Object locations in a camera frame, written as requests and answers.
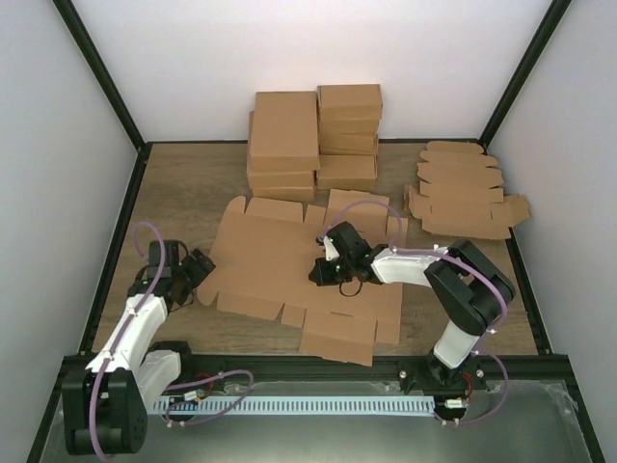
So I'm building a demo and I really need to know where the top right stacked cardboard box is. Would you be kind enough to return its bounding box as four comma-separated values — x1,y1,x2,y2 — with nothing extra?
317,84,383,121

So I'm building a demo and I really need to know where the pile of flat cardboard blanks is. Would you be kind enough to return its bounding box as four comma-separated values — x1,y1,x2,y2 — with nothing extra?
417,141,504,189

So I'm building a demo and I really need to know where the black frame post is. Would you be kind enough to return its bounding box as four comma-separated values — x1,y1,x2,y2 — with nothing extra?
52,0,146,151
478,0,572,149

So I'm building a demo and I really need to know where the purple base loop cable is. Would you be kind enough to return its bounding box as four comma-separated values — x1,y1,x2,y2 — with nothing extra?
439,350,508,427
164,368,255,428

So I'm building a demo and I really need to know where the purple base loop cable left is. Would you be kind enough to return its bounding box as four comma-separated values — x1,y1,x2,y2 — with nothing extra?
164,368,255,428

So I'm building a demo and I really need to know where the top left stacked cardboard box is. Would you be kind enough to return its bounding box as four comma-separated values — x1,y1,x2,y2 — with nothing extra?
249,91,320,172

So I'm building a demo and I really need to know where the top flat cardboard blank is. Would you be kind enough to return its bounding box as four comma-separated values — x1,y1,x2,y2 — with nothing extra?
405,185,530,240

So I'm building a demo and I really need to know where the purple base loop cable right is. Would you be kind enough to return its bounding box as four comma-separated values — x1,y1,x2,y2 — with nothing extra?
439,350,508,427

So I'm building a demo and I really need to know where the black left frame post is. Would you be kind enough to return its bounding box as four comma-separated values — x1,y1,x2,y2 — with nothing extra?
52,0,146,151

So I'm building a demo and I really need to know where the black aluminium front rail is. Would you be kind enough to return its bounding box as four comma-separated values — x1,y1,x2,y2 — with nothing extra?
61,354,570,382

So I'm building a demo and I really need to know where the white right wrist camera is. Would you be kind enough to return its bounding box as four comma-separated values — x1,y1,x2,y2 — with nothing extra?
316,234,339,261

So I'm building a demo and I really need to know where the black right frame post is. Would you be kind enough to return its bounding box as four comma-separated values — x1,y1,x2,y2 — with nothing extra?
478,0,572,149

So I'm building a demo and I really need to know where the large cardboard box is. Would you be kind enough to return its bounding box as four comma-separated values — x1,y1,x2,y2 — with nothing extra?
197,187,410,367

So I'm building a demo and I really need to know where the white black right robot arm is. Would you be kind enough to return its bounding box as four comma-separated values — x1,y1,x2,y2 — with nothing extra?
308,222,516,389

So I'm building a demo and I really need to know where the light blue slotted cable duct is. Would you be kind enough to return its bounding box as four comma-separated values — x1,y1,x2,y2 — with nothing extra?
148,395,435,418

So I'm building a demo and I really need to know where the clear plastic sheet cover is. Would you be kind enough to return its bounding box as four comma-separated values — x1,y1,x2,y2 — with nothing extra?
38,379,579,463

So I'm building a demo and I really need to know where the front right folded cardboard box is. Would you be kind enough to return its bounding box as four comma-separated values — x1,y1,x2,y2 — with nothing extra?
316,155,377,192

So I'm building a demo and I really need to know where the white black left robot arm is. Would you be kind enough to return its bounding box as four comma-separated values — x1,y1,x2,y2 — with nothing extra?
61,240,215,457

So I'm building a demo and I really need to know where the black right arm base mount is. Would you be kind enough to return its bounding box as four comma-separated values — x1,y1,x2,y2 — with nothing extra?
397,353,486,395

